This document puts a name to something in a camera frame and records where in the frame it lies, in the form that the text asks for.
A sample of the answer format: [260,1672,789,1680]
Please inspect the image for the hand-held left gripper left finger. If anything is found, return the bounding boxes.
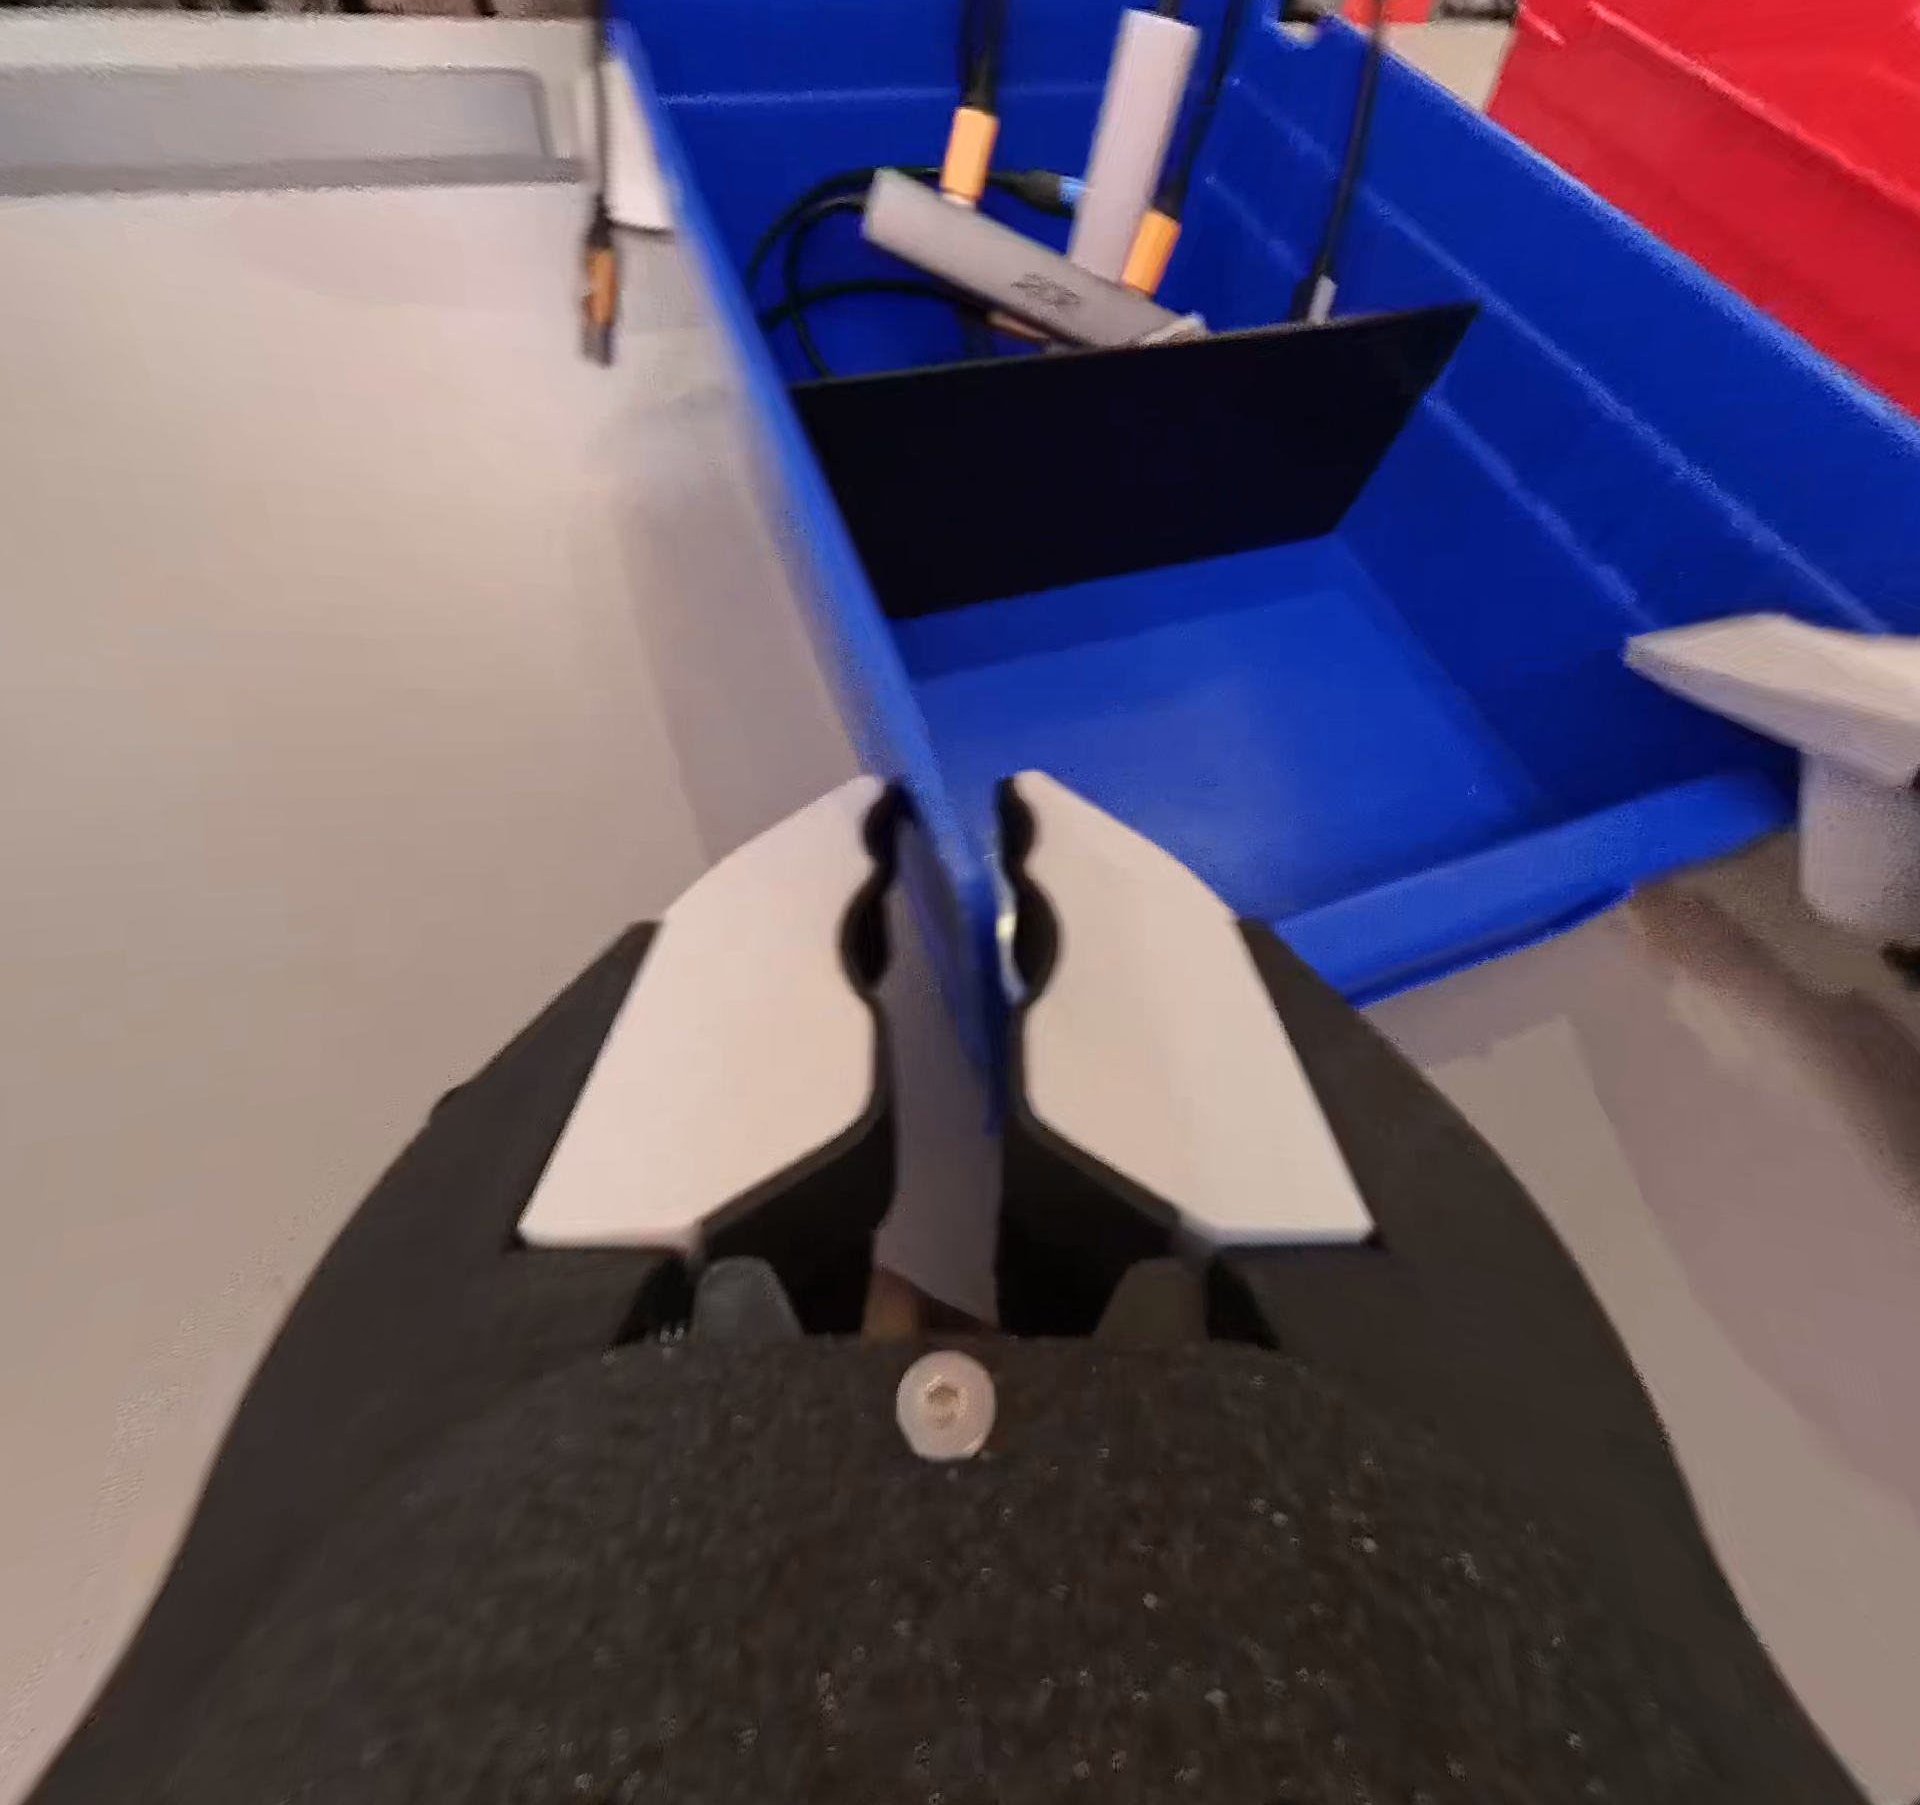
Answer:
[517,772,907,1336]

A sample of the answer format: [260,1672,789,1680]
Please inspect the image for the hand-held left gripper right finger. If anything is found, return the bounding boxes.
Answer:
[991,767,1379,1336]

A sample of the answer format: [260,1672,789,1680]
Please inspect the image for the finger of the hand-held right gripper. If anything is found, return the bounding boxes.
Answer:
[1625,614,1920,941]

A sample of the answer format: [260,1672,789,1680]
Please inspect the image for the blue storage bin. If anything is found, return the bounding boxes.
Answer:
[596,0,1920,1135]

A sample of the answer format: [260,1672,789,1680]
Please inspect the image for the red storage bin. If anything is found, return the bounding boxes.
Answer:
[1489,0,1920,419]

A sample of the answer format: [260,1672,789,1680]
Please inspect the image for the grey USB hub double plug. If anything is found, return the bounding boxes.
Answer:
[859,166,1207,347]

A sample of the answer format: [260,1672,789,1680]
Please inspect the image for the grey desk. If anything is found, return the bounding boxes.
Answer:
[0,12,1920,1805]

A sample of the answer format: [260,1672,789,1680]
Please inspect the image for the black bin divider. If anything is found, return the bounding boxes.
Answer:
[790,304,1483,623]

